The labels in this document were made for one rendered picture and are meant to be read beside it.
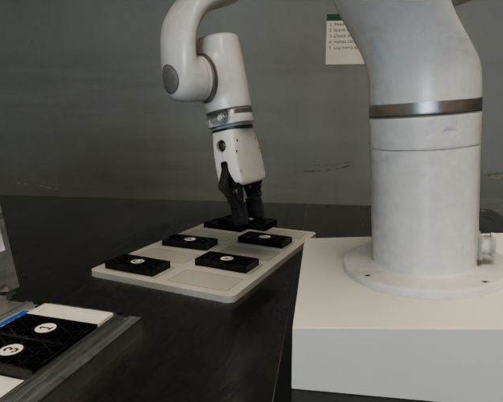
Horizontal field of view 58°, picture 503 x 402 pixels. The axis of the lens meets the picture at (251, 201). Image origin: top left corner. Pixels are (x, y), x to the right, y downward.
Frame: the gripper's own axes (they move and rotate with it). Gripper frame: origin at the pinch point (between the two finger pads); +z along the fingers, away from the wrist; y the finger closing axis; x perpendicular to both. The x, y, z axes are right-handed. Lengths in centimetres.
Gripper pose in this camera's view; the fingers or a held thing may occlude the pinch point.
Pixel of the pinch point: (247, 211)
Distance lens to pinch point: 83.2
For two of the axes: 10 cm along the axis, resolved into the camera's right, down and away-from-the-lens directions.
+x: -8.6, 1.2, 5.0
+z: 1.8, 9.8, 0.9
